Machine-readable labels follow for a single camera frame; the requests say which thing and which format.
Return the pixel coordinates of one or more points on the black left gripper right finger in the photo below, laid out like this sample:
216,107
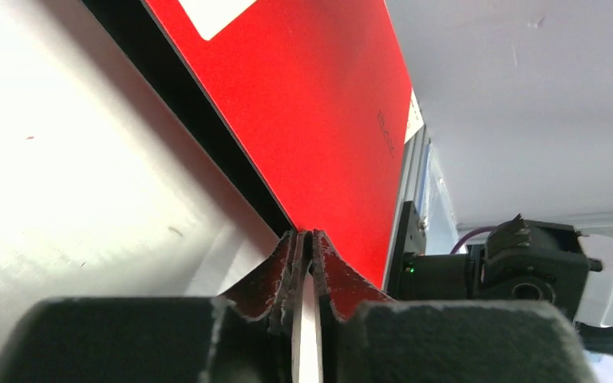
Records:
366,336

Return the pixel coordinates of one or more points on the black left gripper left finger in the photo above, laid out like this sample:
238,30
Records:
169,328

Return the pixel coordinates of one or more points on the red notebook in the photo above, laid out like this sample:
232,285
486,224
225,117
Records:
303,105

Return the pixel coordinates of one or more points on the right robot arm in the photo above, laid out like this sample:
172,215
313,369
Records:
521,259

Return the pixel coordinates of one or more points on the grey notebook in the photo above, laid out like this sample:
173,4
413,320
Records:
414,121

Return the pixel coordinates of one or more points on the aluminium frame rail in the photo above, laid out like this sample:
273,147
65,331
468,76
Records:
423,184

